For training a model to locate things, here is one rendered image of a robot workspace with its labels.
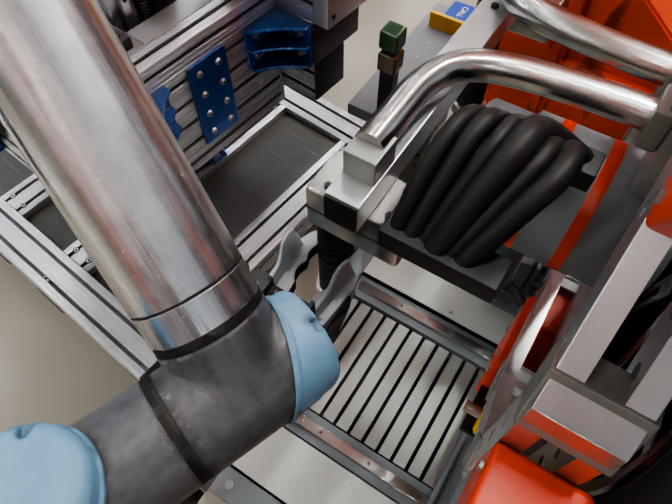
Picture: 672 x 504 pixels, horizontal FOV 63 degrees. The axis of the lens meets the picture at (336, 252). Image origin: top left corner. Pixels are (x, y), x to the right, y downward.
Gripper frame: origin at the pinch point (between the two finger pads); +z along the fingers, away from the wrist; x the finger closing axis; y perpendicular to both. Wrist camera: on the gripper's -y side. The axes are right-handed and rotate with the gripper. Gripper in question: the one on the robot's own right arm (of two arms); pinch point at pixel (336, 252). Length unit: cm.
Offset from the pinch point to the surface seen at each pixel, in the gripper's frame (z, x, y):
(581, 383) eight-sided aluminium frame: -8.0, -22.2, 15.4
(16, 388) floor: -30, 72, -83
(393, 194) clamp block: 0.7, -5.0, 12.0
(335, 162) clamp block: 1.0, 0.7, 12.0
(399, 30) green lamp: 55, 22, -17
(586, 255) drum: 10.2, -20.8, 3.6
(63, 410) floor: -28, 58, -83
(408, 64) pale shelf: 72, 26, -38
